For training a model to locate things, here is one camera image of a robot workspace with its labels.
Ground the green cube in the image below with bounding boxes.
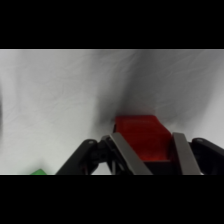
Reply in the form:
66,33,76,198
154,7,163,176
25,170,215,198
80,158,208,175
29,168,48,176

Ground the red cube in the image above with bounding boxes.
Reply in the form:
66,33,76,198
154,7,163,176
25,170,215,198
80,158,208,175
112,115,174,164

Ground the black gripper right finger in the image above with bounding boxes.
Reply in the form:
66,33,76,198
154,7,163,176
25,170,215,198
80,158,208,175
170,132,224,176

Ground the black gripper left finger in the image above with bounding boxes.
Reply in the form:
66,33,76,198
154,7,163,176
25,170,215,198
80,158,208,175
54,132,153,176

